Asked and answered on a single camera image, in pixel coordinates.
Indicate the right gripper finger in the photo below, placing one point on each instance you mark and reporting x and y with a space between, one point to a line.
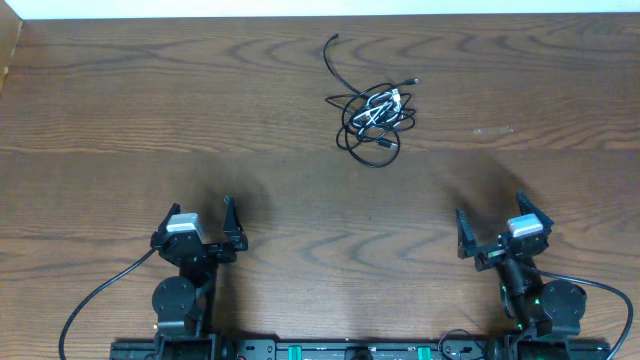
467 245
527 207

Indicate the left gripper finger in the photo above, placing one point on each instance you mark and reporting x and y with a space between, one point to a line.
231 226
174 210

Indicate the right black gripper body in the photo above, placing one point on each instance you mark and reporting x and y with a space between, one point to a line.
493 252

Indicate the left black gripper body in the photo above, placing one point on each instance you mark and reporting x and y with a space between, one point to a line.
209 250

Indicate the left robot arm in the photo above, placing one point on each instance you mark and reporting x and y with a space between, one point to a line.
181 302

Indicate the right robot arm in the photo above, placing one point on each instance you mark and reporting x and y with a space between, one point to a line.
547 314

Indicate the clear tape piece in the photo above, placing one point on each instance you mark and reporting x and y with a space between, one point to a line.
493 130

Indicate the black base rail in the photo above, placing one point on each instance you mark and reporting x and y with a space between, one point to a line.
320 350

